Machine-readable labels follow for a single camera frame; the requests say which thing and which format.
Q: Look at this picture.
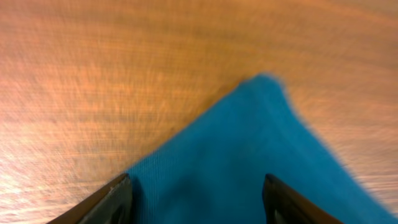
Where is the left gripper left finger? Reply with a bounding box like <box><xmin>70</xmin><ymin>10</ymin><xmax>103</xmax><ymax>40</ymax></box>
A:
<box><xmin>49</xmin><ymin>174</ymin><xmax>133</xmax><ymax>224</ymax></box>

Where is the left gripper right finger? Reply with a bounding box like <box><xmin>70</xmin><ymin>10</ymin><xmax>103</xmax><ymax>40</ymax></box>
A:
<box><xmin>262</xmin><ymin>174</ymin><xmax>342</xmax><ymax>224</ymax></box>

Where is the blue t-shirt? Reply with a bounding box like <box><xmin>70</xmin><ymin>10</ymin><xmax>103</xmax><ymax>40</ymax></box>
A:
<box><xmin>128</xmin><ymin>75</ymin><xmax>397</xmax><ymax>223</ymax></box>

